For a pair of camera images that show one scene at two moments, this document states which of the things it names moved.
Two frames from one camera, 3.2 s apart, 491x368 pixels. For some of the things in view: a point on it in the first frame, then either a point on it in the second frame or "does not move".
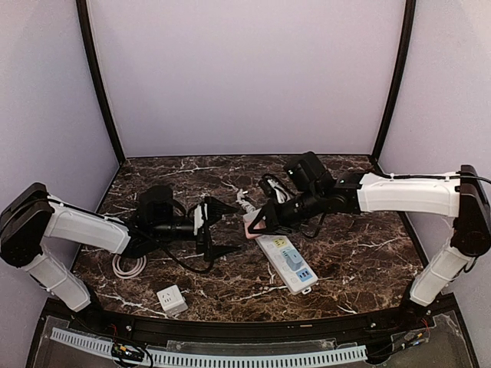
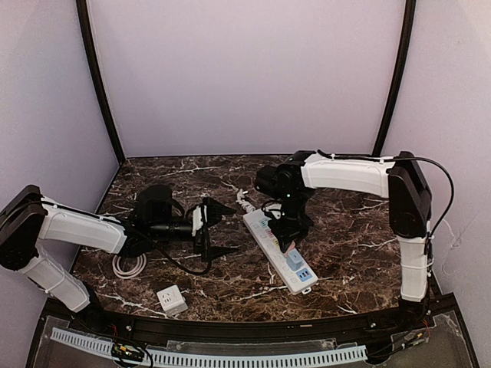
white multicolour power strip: [275, 248] does not move
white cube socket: [173, 300] does not move
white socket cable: [130, 274] does not move
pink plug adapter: [260, 225] -> [291, 246]
